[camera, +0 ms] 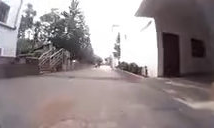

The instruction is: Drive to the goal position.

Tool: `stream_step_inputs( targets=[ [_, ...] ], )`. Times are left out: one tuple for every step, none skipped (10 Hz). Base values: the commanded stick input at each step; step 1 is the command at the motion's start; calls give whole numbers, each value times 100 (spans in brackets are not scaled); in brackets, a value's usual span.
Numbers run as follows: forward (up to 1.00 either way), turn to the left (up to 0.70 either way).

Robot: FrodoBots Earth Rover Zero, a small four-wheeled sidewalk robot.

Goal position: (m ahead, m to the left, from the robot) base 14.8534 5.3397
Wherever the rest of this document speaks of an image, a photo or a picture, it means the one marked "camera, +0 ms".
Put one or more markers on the grey-brown asphalt road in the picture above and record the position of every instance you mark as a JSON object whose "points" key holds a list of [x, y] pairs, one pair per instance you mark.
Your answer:
{"points": [[95, 96]]}

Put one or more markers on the group of dark trees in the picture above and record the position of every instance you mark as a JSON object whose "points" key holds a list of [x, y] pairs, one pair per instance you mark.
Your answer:
{"points": [[71, 36]]}

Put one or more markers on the concrete kerb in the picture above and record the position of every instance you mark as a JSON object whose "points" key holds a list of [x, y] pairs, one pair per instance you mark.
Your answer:
{"points": [[131, 75]]}

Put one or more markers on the slender tree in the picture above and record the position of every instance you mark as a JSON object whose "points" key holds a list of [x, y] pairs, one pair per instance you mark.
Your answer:
{"points": [[117, 48]]}

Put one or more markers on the white house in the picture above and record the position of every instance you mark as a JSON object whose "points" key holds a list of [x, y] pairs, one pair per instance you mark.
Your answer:
{"points": [[8, 40]]}

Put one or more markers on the low green bushes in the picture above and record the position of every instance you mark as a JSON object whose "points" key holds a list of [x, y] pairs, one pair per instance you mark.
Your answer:
{"points": [[130, 67]]}

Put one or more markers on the low grey wall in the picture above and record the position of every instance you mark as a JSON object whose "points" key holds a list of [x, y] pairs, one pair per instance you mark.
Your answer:
{"points": [[15, 70]]}

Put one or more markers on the grey building with dark door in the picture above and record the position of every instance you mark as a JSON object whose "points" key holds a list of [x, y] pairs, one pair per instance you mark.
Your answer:
{"points": [[181, 26]]}

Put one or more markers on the metal stair railing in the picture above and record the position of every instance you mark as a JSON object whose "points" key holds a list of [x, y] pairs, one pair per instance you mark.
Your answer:
{"points": [[51, 60]]}

